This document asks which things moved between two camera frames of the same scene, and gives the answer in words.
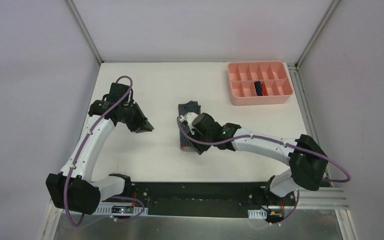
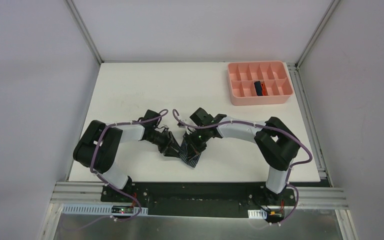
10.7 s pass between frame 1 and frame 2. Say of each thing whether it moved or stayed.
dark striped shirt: moved
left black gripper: moved
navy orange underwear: stayed
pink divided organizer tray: stayed
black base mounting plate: stayed
